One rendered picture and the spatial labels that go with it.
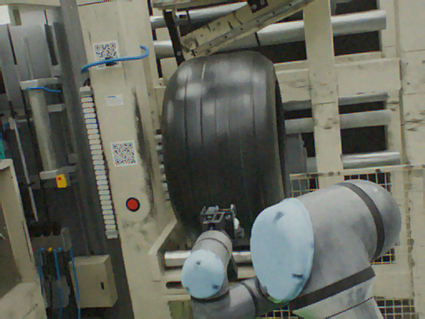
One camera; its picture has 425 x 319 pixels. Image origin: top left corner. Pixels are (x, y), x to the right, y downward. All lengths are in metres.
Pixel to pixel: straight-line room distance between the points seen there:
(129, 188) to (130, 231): 0.14
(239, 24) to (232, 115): 0.61
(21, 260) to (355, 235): 1.16
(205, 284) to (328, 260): 0.36
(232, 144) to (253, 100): 0.13
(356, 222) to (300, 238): 0.09
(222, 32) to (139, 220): 0.71
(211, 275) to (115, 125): 0.76
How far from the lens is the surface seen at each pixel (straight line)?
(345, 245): 0.68
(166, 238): 1.66
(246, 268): 1.57
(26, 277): 1.68
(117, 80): 1.59
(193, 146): 1.35
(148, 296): 1.77
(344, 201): 0.71
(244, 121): 1.34
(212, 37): 1.91
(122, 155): 1.62
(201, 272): 0.96
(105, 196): 1.69
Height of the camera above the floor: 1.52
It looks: 13 degrees down
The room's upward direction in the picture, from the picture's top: 8 degrees counter-clockwise
